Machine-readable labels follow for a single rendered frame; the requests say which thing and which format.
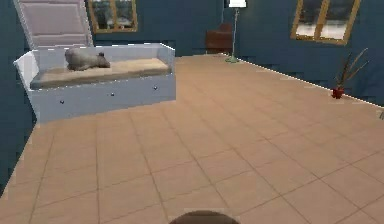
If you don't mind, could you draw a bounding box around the white floor lamp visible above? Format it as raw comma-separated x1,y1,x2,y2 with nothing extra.
224,0,248,64

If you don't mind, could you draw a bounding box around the pale blue day bed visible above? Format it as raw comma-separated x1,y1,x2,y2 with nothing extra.
13,42,177,124

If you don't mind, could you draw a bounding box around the brown round object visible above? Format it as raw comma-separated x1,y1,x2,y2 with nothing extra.
168,210,242,224

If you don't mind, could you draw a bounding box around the grey plush teddy bear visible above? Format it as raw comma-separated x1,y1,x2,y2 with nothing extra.
64,47,112,72

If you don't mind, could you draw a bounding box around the wood framed window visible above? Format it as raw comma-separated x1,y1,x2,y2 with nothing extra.
87,0,139,34
289,0,362,46

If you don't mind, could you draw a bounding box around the house plant in red pot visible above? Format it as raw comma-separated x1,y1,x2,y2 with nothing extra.
331,47,370,100

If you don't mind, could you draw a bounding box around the white panelled room door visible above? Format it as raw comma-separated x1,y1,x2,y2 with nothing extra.
13,0,95,51

